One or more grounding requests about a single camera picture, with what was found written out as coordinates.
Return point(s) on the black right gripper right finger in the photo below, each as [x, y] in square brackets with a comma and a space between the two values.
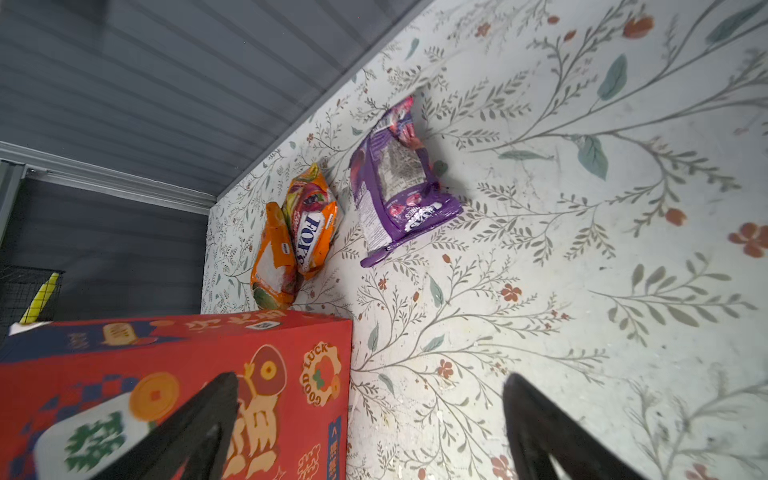
[540, 434]

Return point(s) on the orange fruits candy bag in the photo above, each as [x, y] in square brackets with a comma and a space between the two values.
[274, 274]

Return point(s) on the orange Fox's candy bag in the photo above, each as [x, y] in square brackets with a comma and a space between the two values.
[311, 212]

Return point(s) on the purple Fox's candy bag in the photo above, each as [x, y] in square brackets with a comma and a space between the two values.
[397, 195]

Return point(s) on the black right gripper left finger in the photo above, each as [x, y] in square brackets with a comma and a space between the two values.
[193, 442]

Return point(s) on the red paper gift bag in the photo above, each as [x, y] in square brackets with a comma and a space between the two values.
[76, 396]

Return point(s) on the black wire side basket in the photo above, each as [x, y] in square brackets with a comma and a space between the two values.
[28, 296]

